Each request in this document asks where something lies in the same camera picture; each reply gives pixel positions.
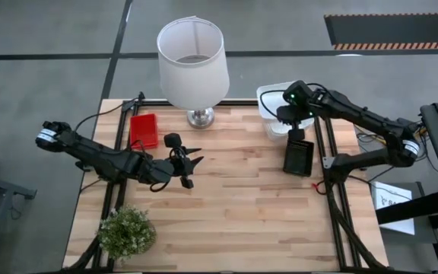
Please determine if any red plastic basket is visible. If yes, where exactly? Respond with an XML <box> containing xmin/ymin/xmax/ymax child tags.
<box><xmin>129</xmin><ymin>113</ymin><xmax>160</xmax><ymax>150</ymax></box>

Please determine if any black beam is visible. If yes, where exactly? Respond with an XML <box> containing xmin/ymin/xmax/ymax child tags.
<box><xmin>374</xmin><ymin>189</ymin><xmax>438</xmax><ymax>225</ymax></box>

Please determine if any silver lamp with white shade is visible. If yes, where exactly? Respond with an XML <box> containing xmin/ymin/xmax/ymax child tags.
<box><xmin>156</xmin><ymin>15</ymin><xmax>231</xmax><ymax>130</ymax></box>

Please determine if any black mat with hazard stripes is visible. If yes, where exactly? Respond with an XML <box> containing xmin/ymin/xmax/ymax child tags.
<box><xmin>323</xmin><ymin>12</ymin><xmax>438</xmax><ymax>51</ymax></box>

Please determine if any white plastic basket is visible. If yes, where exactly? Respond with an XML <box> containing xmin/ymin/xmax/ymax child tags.
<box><xmin>260</xmin><ymin>94</ymin><xmax>316</xmax><ymax>141</ymax></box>
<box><xmin>255</xmin><ymin>81</ymin><xmax>316</xmax><ymax>132</ymax></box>

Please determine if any white board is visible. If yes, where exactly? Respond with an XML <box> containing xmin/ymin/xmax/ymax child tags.
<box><xmin>370</xmin><ymin>181</ymin><xmax>417</xmax><ymax>236</ymax></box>

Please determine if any black cable bundle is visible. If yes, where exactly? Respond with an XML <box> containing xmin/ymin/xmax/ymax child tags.
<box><xmin>354</xmin><ymin>125</ymin><xmax>389</xmax><ymax>154</ymax></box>

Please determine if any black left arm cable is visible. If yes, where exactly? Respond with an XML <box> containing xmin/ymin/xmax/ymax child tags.
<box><xmin>74</xmin><ymin>91</ymin><xmax>146</xmax><ymax>132</ymax></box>

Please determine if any black slotted plastic basket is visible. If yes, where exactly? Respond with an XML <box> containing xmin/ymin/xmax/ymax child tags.
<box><xmin>282</xmin><ymin>137</ymin><xmax>316</xmax><ymax>178</ymax></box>

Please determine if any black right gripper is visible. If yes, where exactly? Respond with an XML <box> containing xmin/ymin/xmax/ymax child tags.
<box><xmin>277</xmin><ymin>104</ymin><xmax>316</xmax><ymax>143</ymax></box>

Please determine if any potted plant with white flowers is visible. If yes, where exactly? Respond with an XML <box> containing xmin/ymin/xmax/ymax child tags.
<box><xmin>96</xmin><ymin>204</ymin><xmax>158</xmax><ymax>264</ymax></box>

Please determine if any black left gripper cable loop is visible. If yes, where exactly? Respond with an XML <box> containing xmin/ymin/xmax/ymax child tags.
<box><xmin>149</xmin><ymin>178</ymin><xmax>173</xmax><ymax>193</ymax></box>

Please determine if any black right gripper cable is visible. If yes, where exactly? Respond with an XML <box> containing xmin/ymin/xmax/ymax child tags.
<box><xmin>259</xmin><ymin>88</ymin><xmax>294</xmax><ymax>123</ymax></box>

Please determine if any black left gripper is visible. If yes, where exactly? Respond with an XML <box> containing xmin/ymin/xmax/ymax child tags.
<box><xmin>163</xmin><ymin>132</ymin><xmax>205</xmax><ymax>190</ymax></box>

